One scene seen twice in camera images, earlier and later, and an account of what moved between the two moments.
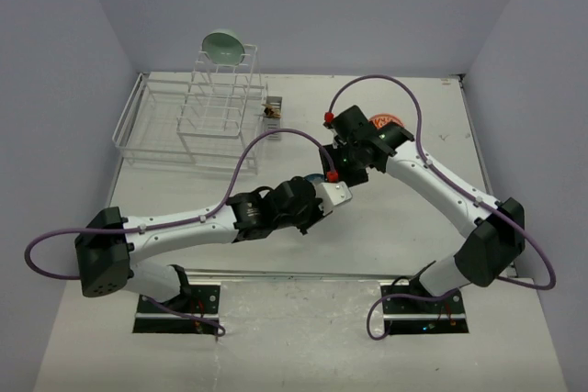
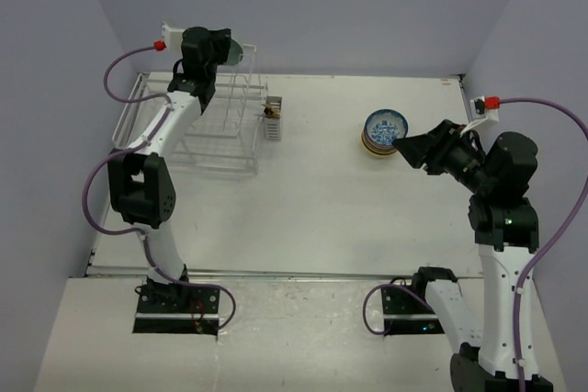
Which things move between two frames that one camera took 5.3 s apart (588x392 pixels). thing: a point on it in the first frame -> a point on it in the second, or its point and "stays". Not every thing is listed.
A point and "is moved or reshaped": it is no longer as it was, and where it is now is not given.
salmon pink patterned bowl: x=378 y=120 is moved or reshaped
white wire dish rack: x=207 y=122 stays
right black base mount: x=403 y=316 stays
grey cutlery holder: x=273 y=123 stays
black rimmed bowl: x=315 y=179 -> x=384 y=126
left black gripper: x=316 y=216 -> x=221 y=39
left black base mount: x=200 y=301 stays
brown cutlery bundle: x=270 y=111 stays
